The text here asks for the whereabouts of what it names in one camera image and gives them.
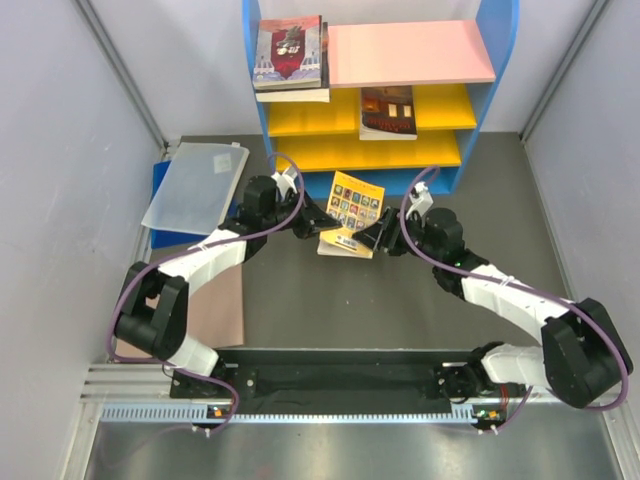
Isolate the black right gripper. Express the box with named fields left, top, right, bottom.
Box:
left=354, top=207, right=443, bottom=265

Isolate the blue folder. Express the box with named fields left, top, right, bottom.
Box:
left=150, top=160, right=240, bottom=250

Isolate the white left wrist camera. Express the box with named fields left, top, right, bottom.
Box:
left=271, top=166, right=298, bottom=200

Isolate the translucent white zip file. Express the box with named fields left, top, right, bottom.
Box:
left=142, top=141, right=251, bottom=237

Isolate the purple red illustrated book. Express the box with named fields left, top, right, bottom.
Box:
left=252, top=15, right=323, bottom=82

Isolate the dark Tale of Two Cities book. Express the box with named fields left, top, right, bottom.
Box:
left=254, top=18, right=330, bottom=103

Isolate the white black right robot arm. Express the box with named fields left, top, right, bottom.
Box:
left=353, top=208, right=633, bottom=409

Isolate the grey slotted cable duct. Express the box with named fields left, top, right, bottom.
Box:
left=100, top=402, right=504, bottom=425

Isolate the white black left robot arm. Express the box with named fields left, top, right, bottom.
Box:
left=112, top=170, right=341, bottom=397

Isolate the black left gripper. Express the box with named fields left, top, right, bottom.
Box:
left=262, top=187, right=342, bottom=240

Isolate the black red-lettered glossy book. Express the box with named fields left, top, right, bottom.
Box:
left=359, top=86, right=417, bottom=141

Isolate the pink brown flat folder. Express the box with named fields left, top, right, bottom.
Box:
left=108, top=266, right=244, bottom=371

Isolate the yellow Shakespeare paperback book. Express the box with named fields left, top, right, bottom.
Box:
left=317, top=171, right=385, bottom=259

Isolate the black Storey Treehouse book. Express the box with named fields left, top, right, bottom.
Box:
left=253, top=75, right=322, bottom=91

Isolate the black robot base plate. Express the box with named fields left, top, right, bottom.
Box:
left=164, top=348, right=529, bottom=416

